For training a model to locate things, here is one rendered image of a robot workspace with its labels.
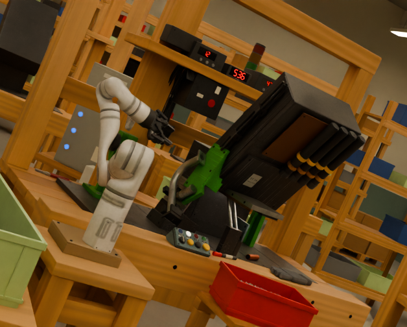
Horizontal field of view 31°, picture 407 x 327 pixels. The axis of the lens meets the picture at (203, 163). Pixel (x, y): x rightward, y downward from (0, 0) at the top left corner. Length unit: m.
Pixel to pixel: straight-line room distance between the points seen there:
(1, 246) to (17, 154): 1.23
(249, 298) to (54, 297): 0.69
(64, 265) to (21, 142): 0.96
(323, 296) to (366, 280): 5.35
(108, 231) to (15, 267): 0.50
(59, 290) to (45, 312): 0.07
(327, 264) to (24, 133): 5.57
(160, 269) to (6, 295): 0.92
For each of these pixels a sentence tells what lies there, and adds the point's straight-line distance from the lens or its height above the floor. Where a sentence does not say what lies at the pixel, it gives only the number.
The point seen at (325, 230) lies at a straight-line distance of 11.57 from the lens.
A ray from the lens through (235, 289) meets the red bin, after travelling 2.45.
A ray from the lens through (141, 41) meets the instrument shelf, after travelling 2.95.
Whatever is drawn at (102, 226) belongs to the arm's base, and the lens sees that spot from 2.18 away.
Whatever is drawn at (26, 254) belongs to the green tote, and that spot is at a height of 0.92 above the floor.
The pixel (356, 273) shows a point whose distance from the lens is 8.31.
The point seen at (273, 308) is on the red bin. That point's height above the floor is 0.87.
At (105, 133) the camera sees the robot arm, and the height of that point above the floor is 1.16.
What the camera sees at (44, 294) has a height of 0.75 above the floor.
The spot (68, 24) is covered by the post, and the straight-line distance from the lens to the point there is 2.89.
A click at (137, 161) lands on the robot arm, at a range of 2.15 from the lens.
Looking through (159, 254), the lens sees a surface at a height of 0.86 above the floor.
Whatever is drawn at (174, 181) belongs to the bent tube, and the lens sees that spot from 2.93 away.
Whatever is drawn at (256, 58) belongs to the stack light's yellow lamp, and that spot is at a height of 1.67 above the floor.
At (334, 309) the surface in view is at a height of 0.85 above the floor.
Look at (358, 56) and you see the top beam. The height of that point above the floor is 1.89.
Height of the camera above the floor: 1.41
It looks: 5 degrees down
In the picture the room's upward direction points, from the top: 24 degrees clockwise
